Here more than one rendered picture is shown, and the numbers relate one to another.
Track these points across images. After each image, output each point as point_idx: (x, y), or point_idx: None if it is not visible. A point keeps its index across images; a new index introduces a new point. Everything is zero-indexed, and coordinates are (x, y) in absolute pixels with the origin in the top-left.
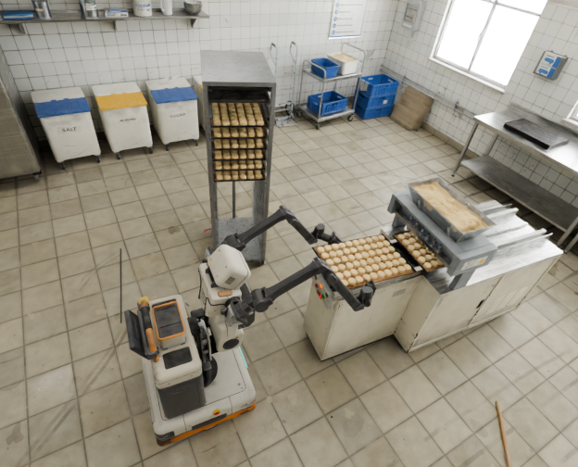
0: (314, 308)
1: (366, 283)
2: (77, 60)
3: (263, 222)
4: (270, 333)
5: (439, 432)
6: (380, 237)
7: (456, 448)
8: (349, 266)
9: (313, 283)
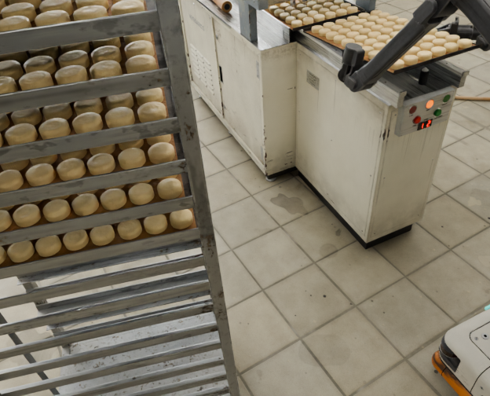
0: (396, 174)
1: (452, 24)
2: None
3: None
4: (383, 300)
5: (451, 133)
6: (319, 27)
7: (461, 125)
8: (419, 40)
9: (405, 128)
